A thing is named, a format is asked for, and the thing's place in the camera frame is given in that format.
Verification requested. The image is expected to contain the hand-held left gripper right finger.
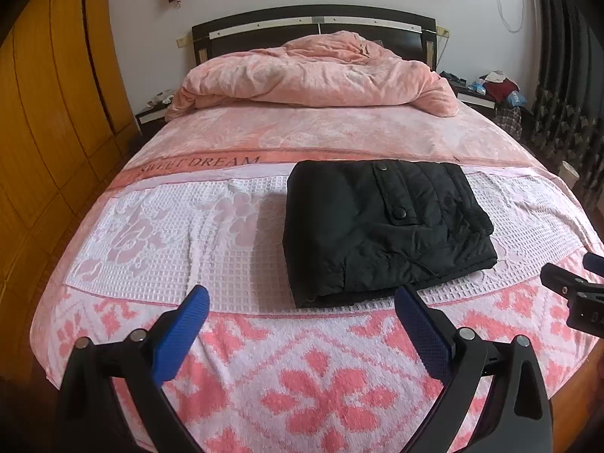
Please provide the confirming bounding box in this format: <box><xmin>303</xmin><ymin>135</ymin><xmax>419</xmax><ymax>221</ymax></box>
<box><xmin>394</xmin><ymin>285</ymin><xmax>553</xmax><ymax>453</ymax></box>

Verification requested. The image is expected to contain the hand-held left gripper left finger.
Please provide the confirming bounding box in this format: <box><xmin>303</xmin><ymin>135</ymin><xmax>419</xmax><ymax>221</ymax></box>
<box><xmin>57</xmin><ymin>285</ymin><xmax>211</xmax><ymax>453</ymax></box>

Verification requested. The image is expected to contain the black jacket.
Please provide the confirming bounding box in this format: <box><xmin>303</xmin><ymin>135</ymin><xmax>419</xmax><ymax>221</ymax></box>
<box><xmin>282</xmin><ymin>159</ymin><xmax>498</xmax><ymax>309</ymax></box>

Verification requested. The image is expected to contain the pink white patterned blanket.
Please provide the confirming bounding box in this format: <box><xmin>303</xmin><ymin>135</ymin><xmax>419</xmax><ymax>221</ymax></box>
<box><xmin>28</xmin><ymin>104</ymin><xmax>604</xmax><ymax>453</ymax></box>

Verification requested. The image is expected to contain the white cylindrical container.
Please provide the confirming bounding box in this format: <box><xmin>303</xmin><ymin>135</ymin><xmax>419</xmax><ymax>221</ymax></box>
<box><xmin>559</xmin><ymin>160</ymin><xmax>580</xmax><ymax>190</ymax></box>

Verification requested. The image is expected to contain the plaid cloth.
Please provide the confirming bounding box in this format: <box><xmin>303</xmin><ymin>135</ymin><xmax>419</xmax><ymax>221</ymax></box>
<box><xmin>493</xmin><ymin>104</ymin><xmax>524</xmax><ymax>141</ymax></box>

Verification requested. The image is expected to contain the dark curtain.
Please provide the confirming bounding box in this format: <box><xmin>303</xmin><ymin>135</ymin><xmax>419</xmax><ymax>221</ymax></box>
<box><xmin>531</xmin><ymin>0</ymin><xmax>604</xmax><ymax>208</ymax></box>

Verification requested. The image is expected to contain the dark nightstand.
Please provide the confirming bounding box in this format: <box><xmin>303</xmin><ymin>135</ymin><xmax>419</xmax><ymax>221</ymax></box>
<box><xmin>444</xmin><ymin>73</ymin><xmax>501</xmax><ymax>114</ymax></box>
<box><xmin>135</xmin><ymin>91</ymin><xmax>176</xmax><ymax>139</ymax></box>

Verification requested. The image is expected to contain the red cloth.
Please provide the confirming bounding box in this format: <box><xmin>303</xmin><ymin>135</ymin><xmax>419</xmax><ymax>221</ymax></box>
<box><xmin>484</xmin><ymin>79</ymin><xmax>521</xmax><ymax>103</ymax></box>

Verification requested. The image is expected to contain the wooden wardrobe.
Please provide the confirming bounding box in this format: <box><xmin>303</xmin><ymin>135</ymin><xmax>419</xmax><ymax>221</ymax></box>
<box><xmin>0</xmin><ymin>0</ymin><xmax>137</xmax><ymax>388</ymax></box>

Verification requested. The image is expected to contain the pink duvet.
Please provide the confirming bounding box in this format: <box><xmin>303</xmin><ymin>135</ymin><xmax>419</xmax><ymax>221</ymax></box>
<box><xmin>165</xmin><ymin>31</ymin><xmax>461</xmax><ymax>123</ymax></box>

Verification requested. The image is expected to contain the dark wooden headboard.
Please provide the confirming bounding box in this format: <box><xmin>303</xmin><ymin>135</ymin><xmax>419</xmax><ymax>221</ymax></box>
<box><xmin>191</xmin><ymin>5</ymin><xmax>439</xmax><ymax>68</ymax></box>

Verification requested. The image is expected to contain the white wall cable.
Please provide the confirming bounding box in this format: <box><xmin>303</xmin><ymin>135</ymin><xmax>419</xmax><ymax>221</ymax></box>
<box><xmin>493</xmin><ymin>0</ymin><xmax>525</xmax><ymax>35</ymax></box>

